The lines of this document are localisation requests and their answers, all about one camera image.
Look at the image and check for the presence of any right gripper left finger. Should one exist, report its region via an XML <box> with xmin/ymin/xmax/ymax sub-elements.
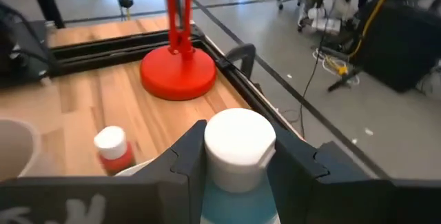
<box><xmin>0</xmin><ymin>120</ymin><xmax>207</xmax><ymax>224</ymax></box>

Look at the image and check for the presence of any black table clamp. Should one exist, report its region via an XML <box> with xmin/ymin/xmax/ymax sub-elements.
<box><xmin>225</xmin><ymin>43</ymin><xmax>258</xmax><ymax>80</ymax></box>

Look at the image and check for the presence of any small red paint bottle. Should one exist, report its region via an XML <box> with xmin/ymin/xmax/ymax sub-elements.
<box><xmin>93</xmin><ymin>125</ymin><xmax>136</xmax><ymax>176</ymax></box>

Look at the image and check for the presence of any white cup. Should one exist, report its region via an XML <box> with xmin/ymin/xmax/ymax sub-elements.
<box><xmin>0</xmin><ymin>118</ymin><xmax>42</xmax><ymax>183</ymax></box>

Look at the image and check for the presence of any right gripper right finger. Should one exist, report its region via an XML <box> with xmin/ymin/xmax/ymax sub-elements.
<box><xmin>267</xmin><ymin>129</ymin><xmax>441</xmax><ymax>224</ymax></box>

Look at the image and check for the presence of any black computer case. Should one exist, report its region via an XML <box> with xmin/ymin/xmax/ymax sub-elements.
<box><xmin>354</xmin><ymin>0</ymin><xmax>441</xmax><ymax>94</ymax></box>

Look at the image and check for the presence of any yellow power cord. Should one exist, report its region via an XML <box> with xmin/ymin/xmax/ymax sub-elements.
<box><xmin>347</xmin><ymin>0</ymin><xmax>399</xmax><ymax>61</ymax></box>

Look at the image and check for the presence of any large cyan paint bottle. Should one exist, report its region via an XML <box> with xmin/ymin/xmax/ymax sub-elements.
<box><xmin>199</xmin><ymin>108</ymin><xmax>282</xmax><ymax>224</ymax></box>

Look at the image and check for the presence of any red desk lamp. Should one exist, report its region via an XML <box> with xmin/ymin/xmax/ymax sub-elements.
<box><xmin>139</xmin><ymin>0</ymin><xmax>218</xmax><ymax>101</ymax></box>

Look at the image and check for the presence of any black lamp cord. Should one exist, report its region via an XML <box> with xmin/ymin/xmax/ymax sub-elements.
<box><xmin>298</xmin><ymin>10</ymin><xmax>331</xmax><ymax>139</ymax></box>

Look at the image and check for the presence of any white cable coil yellow plug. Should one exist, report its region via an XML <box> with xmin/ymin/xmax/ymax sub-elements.
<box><xmin>311</xmin><ymin>46</ymin><xmax>349</xmax><ymax>77</ymax></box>

